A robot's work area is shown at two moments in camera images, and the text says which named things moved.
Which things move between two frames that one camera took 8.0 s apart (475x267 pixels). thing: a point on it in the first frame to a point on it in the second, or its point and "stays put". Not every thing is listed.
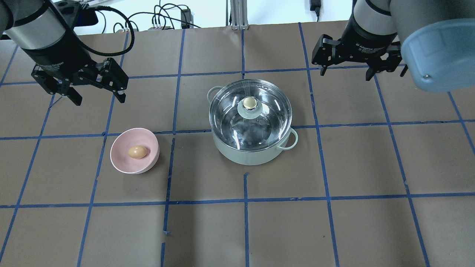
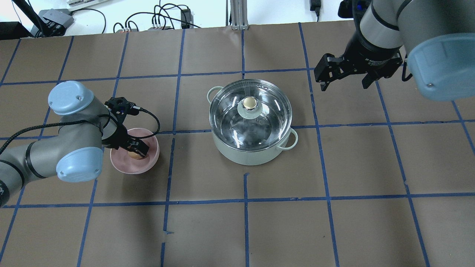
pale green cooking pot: x=235 y=155 stays put
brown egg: x=137 y=152 stays put
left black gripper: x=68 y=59 to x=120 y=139
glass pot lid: x=250 y=115 stays put
